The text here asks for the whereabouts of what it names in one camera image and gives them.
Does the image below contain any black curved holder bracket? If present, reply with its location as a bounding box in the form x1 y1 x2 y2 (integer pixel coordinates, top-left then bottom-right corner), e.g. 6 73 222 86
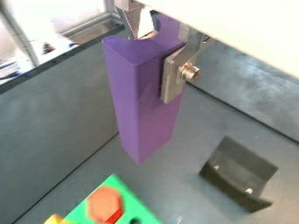
201 136 278 213

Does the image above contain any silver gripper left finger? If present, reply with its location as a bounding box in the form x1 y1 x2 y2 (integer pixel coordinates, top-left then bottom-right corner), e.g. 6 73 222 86
115 0 157 39

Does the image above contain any red hexagon block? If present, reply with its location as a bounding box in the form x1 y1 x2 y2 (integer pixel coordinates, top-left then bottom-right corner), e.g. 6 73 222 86
87 185 125 224

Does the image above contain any purple arch block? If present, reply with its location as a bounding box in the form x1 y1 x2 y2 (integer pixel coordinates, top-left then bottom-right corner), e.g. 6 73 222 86
103 15 184 164

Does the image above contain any yellow star block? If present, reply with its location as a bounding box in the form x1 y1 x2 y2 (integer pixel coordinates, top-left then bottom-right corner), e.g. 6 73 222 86
43 213 66 224

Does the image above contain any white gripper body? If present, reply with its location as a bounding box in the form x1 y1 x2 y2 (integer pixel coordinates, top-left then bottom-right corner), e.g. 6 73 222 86
138 0 299 78

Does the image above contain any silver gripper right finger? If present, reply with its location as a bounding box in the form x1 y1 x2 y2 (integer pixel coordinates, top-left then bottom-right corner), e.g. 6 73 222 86
161 24 216 103

